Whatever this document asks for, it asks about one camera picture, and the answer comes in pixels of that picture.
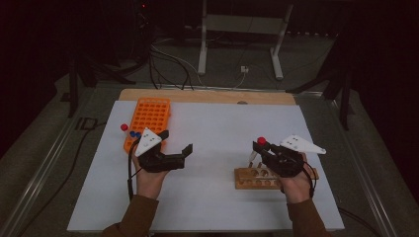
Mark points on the wooden tube rack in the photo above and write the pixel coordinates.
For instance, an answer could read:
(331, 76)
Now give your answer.
(243, 179)

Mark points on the black tripod stand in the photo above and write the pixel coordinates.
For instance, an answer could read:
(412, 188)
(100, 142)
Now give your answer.
(345, 105)
(73, 92)

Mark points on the blue-capped test tube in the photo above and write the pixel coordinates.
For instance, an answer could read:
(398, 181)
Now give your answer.
(132, 134)
(138, 135)

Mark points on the power strip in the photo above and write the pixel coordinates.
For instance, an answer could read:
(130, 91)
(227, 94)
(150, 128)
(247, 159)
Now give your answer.
(313, 33)

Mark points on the white metal stand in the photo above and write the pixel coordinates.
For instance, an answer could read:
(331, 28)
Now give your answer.
(243, 23)

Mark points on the person's right hand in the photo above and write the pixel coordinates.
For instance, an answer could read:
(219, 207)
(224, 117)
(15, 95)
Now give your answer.
(299, 189)

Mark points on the white table sheet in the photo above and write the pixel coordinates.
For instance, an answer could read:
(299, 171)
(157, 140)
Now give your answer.
(214, 131)

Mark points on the dark equipment with red light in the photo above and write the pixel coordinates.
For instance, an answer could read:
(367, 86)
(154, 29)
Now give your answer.
(143, 19)

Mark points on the red-capped test tube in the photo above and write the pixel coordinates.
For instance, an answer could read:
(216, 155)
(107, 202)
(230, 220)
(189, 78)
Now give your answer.
(261, 141)
(124, 127)

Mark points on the white plug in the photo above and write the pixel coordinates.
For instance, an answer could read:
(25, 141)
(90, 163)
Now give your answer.
(244, 69)

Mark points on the person's left hand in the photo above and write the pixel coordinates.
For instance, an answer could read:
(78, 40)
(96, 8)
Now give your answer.
(150, 184)

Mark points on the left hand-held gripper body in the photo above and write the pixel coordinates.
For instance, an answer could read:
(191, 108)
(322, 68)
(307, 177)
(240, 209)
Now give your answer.
(158, 163)

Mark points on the orange plastic tube rack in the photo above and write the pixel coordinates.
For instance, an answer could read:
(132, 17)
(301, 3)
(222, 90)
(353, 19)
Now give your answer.
(151, 113)

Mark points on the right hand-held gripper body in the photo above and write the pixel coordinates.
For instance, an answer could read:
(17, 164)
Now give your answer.
(286, 161)

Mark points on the aluminium frame rail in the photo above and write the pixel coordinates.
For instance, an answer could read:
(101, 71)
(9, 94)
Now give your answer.
(51, 158)
(359, 166)

